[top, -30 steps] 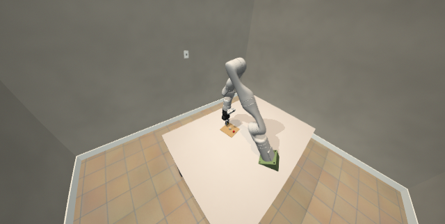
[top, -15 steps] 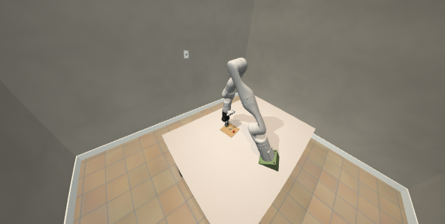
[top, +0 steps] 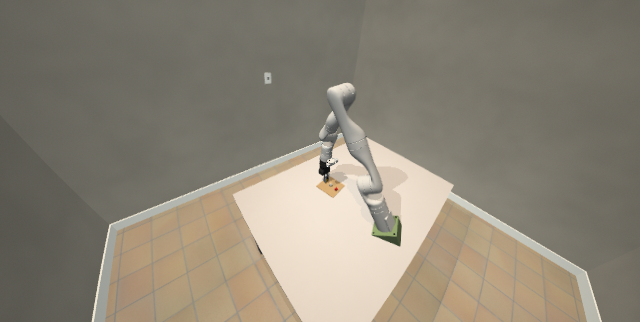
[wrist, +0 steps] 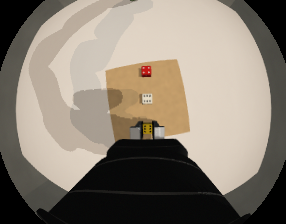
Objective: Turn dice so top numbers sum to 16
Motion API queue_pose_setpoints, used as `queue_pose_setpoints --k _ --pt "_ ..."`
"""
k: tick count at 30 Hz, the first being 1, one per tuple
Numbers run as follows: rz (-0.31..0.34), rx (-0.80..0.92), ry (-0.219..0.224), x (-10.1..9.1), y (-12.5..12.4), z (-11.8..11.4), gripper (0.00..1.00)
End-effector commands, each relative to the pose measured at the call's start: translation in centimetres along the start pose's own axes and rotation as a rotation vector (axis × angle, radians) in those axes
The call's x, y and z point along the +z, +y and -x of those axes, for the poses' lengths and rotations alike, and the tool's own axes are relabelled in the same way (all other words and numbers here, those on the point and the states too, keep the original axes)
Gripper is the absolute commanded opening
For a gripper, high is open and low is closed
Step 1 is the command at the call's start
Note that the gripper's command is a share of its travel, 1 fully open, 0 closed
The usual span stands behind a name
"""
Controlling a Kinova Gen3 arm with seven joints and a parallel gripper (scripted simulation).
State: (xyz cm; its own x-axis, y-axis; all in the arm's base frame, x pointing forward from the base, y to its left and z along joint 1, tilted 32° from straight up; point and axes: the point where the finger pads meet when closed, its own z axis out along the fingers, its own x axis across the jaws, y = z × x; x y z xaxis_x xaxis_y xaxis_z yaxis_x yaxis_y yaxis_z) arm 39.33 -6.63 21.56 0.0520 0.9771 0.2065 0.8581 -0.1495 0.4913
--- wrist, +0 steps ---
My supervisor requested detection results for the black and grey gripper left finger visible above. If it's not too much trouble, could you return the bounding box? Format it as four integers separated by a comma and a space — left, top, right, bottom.
130, 121, 143, 139

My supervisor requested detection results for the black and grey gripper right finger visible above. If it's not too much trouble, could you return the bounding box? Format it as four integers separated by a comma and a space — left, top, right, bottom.
152, 121, 165, 139

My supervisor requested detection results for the tan flat mat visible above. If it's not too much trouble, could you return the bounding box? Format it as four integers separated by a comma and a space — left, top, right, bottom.
106, 59, 190, 142

